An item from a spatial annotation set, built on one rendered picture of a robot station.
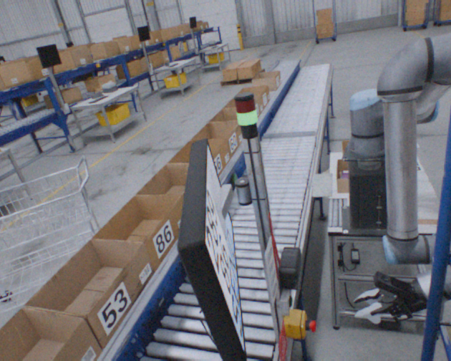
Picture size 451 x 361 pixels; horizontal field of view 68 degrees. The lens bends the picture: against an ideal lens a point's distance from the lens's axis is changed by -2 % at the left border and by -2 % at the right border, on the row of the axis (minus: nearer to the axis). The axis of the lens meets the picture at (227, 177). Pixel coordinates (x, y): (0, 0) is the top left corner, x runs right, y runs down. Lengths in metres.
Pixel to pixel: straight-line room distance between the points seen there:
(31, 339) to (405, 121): 1.46
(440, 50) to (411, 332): 1.76
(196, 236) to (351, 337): 1.88
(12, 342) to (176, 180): 1.26
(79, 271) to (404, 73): 1.43
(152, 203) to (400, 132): 1.31
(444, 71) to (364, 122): 0.61
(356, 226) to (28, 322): 1.49
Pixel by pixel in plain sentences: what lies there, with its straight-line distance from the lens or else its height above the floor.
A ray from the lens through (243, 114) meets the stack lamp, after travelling 0.86.
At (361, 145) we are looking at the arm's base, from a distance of 1.64.
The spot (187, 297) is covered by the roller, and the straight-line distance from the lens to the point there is 1.62.
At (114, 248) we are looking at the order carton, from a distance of 1.63.
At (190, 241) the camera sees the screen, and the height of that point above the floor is 1.55.
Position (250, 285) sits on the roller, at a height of 0.74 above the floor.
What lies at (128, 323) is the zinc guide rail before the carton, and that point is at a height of 0.89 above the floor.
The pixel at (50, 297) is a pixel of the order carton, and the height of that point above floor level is 0.99.
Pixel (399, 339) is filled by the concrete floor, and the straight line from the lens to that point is 2.38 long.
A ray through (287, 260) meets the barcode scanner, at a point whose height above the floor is 1.09.
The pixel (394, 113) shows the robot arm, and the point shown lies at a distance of 1.05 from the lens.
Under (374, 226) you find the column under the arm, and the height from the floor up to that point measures 0.78.
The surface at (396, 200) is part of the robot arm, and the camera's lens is 1.11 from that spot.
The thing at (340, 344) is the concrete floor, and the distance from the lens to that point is 2.31.
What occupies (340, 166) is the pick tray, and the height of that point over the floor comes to 0.80.
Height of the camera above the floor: 1.85
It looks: 26 degrees down
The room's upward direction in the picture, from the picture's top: 11 degrees counter-clockwise
